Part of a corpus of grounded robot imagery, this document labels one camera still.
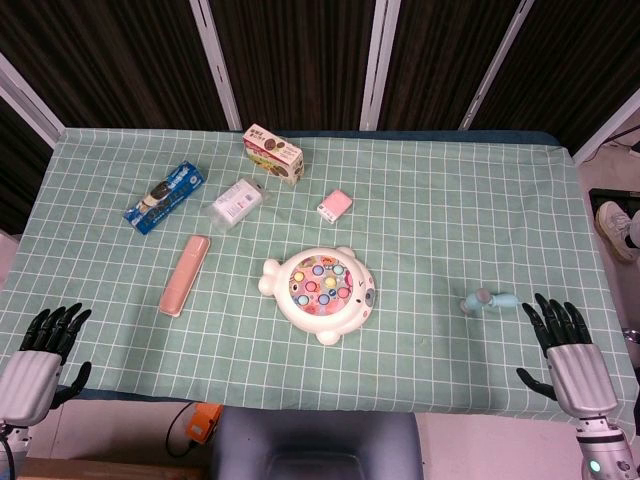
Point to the white sneaker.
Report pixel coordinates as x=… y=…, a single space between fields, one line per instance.
x=617 y=227

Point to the cream chocolate cookie box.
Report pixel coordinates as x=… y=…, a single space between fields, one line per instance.
x=272 y=152

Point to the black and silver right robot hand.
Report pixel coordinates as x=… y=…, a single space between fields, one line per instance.
x=582 y=380

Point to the blue Oreo cookie box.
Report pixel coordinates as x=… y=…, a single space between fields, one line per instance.
x=165 y=197

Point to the clear packet of white pads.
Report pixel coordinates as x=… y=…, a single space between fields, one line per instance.
x=235 y=205

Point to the long pink plastic case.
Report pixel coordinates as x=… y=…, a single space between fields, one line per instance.
x=184 y=275

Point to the white fish-shaped toy game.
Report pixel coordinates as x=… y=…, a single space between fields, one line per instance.
x=345 y=315

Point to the white frame post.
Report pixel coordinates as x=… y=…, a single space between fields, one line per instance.
x=30 y=102
x=607 y=130
x=495 y=65
x=379 y=60
x=215 y=60

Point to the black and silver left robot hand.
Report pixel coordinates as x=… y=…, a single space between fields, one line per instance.
x=27 y=382

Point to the light blue toy hammer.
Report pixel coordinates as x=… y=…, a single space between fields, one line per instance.
x=501 y=300

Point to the orange device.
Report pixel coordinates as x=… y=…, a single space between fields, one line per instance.
x=204 y=425

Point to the green checked tablecloth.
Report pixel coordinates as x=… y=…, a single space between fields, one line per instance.
x=425 y=210

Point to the small pink and white box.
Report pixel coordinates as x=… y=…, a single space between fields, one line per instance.
x=336 y=204

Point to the black flat box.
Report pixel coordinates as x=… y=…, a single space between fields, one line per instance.
x=607 y=195

